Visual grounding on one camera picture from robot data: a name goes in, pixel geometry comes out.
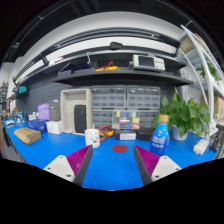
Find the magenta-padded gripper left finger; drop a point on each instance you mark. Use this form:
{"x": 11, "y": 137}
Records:
{"x": 60, "y": 166}

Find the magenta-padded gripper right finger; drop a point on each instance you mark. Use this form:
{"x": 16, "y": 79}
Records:
{"x": 165, "y": 166}

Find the blue drink bottle gold cap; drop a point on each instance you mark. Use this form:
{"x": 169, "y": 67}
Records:
{"x": 160, "y": 140}

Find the flat black case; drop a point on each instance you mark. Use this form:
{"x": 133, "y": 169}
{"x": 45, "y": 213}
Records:
{"x": 145, "y": 134}

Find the white power adapter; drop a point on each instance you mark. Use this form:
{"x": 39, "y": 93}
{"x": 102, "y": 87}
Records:
{"x": 200, "y": 146}

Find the white mug with face print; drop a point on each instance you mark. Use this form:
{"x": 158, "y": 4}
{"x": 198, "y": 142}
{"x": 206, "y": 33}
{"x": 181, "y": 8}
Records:
{"x": 92, "y": 138}

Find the brown cardboard box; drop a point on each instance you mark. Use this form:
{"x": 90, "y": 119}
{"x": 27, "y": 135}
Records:
{"x": 27, "y": 136}

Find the blue box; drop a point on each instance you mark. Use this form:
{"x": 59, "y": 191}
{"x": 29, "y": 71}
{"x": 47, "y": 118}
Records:
{"x": 37, "y": 126}

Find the flat round red coaster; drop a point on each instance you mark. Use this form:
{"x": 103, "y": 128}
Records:
{"x": 120, "y": 148}

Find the black box with white label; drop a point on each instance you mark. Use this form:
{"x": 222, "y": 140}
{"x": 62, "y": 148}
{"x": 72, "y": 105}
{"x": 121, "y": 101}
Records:
{"x": 126, "y": 135}

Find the black rectangular speaker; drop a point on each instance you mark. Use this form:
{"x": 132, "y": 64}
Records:
{"x": 80, "y": 118}

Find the beige perforated tray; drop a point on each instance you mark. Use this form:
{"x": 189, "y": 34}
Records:
{"x": 67, "y": 113}

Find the green potted plant white pot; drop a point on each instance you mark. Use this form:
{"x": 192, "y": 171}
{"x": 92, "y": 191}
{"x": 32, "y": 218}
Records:
{"x": 186, "y": 115}

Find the dark grey upright box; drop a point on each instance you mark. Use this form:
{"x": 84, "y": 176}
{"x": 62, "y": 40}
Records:
{"x": 55, "y": 110}

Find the purple bag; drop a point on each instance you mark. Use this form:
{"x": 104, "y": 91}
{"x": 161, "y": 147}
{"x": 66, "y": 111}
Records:
{"x": 43, "y": 111}

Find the red and yellow multimeter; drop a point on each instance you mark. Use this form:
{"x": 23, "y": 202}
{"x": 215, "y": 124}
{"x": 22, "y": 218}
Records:
{"x": 106, "y": 131}

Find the clear compartment parts box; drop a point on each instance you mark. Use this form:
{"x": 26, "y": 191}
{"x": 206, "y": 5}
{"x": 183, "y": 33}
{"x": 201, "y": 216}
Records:
{"x": 126, "y": 121}

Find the white shelf rack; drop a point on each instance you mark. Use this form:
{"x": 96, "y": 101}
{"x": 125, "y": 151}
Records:
{"x": 208, "y": 83}

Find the dark shelf unit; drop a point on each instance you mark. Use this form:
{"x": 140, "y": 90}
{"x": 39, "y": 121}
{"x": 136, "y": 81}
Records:
{"x": 120, "y": 77}

